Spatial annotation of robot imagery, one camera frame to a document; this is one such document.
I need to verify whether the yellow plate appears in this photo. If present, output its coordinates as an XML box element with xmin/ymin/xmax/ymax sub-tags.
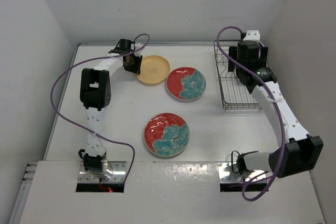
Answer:
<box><xmin>137</xmin><ymin>55</ymin><xmax>170</xmax><ymax>85</ymax></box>

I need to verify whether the wire dish rack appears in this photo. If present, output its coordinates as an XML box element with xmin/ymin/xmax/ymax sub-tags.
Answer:
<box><xmin>213</xmin><ymin>40</ymin><xmax>261</xmax><ymax>112</ymax></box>

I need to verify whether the red floral plate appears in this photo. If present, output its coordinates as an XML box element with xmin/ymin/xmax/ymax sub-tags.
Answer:
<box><xmin>166</xmin><ymin>67</ymin><xmax>206</xmax><ymax>101</ymax></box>
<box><xmin>143</xmin><ymin>113</ymin><xmax>190</xmax><ymax>158</ymax></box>

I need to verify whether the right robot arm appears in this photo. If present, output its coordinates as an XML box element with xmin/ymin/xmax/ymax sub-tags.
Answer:
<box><xmin>229</xmin><ymin>40</ymin><xmax>323</xmax><ymax>178</ymax></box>

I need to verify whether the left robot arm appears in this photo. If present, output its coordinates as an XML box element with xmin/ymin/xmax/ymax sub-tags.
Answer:
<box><xmin>79</xmin><ymin>39</ymin><xmax>143</xmax><ymax>179</ymax></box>

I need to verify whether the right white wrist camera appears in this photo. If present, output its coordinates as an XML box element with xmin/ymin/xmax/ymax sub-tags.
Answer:
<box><xmin>242</xmin><ymin>30</ymin><xmax>260</xmax><ymax>43</ymax></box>

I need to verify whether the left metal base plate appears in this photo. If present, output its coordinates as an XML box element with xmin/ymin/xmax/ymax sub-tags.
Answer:
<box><xmin>77</xmin><ymin>161</ymin><xmax>127</xmax><ymax>184</ymax></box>

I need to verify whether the metal base plate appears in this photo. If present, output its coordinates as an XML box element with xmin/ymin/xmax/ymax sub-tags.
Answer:
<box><xmin>217</xmin><ymin>162</ymin><xmax>268</xmax><ymax>184</ymax></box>
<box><xmin>77</xmin><ymin>161</ymin><xmax>127</xmax><ymax>184</ymax></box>

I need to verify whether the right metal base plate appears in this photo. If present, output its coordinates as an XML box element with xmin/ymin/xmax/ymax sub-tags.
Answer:
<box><xmin>217</xmin><ymin>162</ymin><xmax>268</xmax><ymax>184</ymax></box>

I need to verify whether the black cable red tip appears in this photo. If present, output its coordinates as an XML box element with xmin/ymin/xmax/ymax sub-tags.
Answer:
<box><xmin>99</xmin><ymin>179</ymin><xmax>113</xmax><ymax>193</ymax></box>

